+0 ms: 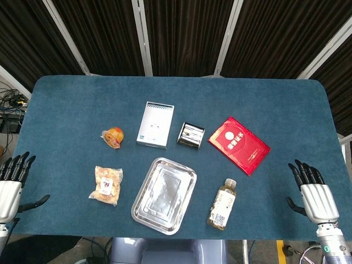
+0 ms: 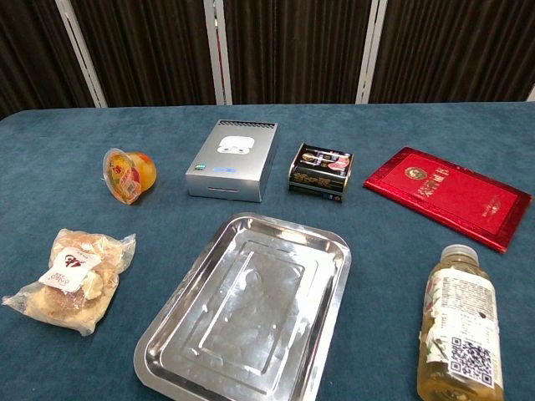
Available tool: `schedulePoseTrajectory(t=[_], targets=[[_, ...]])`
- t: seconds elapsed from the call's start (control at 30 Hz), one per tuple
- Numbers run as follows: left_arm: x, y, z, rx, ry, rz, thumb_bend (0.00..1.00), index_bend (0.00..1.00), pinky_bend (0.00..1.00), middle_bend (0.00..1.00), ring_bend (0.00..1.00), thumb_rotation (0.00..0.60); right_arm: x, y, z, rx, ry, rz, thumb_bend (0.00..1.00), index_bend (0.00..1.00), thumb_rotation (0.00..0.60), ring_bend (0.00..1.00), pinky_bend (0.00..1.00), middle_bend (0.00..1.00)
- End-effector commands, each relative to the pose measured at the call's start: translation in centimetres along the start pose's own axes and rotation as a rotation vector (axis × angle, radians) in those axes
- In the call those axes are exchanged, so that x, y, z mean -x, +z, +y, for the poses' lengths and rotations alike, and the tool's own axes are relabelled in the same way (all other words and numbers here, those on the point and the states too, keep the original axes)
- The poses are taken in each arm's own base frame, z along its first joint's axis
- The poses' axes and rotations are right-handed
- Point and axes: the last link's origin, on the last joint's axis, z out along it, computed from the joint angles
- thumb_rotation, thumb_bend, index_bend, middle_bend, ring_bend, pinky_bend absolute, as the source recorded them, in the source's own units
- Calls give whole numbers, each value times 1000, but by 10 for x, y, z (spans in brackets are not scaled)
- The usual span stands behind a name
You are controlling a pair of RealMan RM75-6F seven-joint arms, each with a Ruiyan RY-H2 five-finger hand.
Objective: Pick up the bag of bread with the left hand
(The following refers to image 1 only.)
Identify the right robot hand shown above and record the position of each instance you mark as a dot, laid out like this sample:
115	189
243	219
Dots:
319	198

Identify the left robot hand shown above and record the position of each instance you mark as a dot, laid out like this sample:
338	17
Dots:
9	192

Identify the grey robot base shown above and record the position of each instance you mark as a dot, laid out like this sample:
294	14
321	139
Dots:
169	251

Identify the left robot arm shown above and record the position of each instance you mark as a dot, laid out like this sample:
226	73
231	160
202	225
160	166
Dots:
2	236

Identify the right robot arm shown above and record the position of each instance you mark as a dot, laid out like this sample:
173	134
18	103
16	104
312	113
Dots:
331	242

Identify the clear snack bag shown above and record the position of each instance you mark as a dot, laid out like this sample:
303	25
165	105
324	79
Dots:
105	185

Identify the stainless steel tray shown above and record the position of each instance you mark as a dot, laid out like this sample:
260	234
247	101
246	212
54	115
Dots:
164	195

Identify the white rectangular box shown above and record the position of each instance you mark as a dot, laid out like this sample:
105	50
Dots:
154	125

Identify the red certificate booklet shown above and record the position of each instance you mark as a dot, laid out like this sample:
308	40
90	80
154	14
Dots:
239	145

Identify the tea bottle with white label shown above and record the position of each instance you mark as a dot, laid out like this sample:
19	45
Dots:
222	203

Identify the fruit jelly cup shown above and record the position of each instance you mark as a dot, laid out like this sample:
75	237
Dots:
113	137

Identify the shiny metal card holder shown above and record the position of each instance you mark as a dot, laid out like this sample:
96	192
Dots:
190	135

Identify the blue table cloth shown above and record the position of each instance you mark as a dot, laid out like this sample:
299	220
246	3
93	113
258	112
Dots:
176	156

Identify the white partition frame post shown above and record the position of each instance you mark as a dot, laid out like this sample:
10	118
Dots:
324	52
66	37
228	37
13	81
142	37

